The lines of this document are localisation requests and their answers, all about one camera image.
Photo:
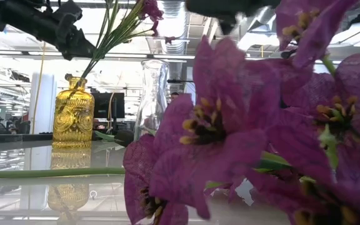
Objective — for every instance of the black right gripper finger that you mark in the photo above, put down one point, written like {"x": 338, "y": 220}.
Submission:
{"x": 228, "y": 23}

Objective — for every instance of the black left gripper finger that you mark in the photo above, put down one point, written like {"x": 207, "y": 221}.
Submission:
{"x": 80, "y": 50}

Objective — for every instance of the yellow embossed glass vase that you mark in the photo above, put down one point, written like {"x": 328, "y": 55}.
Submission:
{"x": 73, "y": 122}

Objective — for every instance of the small-blossom purple flower bunch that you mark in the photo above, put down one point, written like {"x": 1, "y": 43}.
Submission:
{"x": 151, "y": 9}

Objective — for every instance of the clear glass vase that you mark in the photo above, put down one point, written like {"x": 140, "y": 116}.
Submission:
{"x": 153, "y": 93}

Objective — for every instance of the large-blossom purple flower stem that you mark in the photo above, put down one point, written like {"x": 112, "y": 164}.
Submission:
{"x": 230, "y": 150}

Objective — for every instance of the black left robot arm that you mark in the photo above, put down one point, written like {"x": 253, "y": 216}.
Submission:
{"x": 17, "y": 15}

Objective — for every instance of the black round ceiling fixture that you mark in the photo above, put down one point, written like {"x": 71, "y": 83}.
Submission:
{"x": 68, "y": 76}

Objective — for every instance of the long overhead light bar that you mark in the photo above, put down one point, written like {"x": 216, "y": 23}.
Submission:
{"x": 130, "y": 55}

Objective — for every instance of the white square column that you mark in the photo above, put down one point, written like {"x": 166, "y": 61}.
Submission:
{"x": 47, "y": 106}

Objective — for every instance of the person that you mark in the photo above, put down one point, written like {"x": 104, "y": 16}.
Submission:
{"x": 174, "y": 96}

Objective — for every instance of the cream artificial tulip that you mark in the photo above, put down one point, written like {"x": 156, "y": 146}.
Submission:
{"x": 58, "y": 172}

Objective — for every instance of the silver slanted ventilation duct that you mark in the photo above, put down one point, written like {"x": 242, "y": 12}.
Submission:
{"x": 261, "y": 22}

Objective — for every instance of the silver spiral ventilation duct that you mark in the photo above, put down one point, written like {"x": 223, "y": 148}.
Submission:
{"x": 175, "y": 25}

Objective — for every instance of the black table frame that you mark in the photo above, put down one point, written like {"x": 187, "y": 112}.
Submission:
{"x": 11, "y": 138}

